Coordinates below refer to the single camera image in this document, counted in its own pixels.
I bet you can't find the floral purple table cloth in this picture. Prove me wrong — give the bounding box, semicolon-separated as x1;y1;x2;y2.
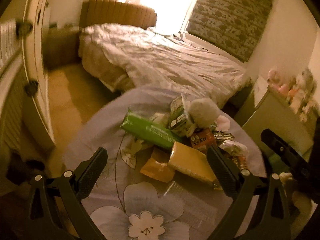
61;86;267;240

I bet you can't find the brown bedside cabinet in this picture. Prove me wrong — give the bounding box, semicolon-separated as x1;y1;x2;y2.
42;27;80;69

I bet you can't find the white wardrobe door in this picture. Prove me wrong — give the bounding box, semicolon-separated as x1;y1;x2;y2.
1;0;55;150

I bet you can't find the orange plastic wrapper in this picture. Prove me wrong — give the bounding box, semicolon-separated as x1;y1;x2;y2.
140;147;175;183

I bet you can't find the pink plush toy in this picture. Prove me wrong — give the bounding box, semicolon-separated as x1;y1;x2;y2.
267;68;290;96

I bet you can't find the green white milk carton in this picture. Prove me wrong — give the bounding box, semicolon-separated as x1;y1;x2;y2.
168;93;193;137

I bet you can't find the white dresser cabinet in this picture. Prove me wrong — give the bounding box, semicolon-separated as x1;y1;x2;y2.
234;76;313;157

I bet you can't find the yellow package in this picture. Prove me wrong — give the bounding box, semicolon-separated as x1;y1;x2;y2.
168;141;217;184

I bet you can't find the clear plastic wrapper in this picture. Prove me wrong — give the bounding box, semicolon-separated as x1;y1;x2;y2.
164;181;217;230

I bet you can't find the white rumpled bed duvet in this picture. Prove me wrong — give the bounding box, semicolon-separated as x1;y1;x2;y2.
79;23;252;108

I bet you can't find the grey fluffy plush ball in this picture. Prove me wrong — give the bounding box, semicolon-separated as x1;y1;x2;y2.
188;98;220;128

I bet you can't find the stack of books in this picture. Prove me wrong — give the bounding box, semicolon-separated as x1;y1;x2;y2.
287;67;319;124

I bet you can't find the patterned grey window curtain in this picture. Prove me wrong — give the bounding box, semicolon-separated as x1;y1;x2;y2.
186;0;273;62

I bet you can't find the green snack wrapper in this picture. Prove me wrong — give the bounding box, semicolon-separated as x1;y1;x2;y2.
120;110;183;149

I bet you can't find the red brown snack packet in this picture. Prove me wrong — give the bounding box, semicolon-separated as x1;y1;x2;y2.
190;128;217;154

